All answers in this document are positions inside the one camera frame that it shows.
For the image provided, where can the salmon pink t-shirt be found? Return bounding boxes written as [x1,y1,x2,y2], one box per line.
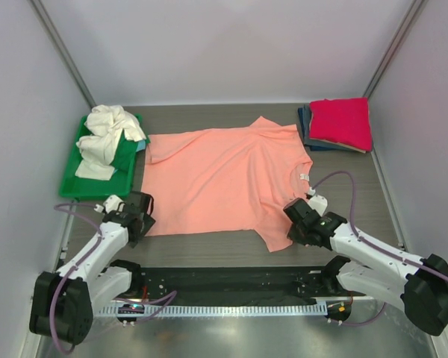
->
[141,116,313,252]

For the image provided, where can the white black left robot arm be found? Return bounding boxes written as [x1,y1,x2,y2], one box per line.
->
[29,191,155,346]

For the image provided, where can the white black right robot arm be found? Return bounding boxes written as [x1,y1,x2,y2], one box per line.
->
[283,198,448,336]

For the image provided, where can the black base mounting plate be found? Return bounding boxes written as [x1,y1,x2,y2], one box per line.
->
[123,266,360,298]

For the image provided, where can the green t-shirt in bin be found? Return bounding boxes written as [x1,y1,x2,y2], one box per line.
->
[111,132,145,176]

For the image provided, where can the green plastic bin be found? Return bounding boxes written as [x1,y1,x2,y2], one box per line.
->
[59,105,149,200]

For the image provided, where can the light blue t-shirt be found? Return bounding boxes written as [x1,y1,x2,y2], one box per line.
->
[136,140,148,152]

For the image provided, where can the cream white crumpled t-shirt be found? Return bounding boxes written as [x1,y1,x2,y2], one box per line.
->
[75,104,149,180]

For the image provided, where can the red folded t-shirt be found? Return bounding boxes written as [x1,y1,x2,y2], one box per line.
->
[309,98,373,153]

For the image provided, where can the navy blue folded t-shirt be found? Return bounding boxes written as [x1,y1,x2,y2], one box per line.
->
[297,104,350,151]

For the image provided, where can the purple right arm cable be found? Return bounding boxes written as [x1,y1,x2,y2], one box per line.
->
[308,170,448,328]

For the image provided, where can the white slotted cable duct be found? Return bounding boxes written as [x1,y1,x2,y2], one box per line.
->
[95,301,327,318]

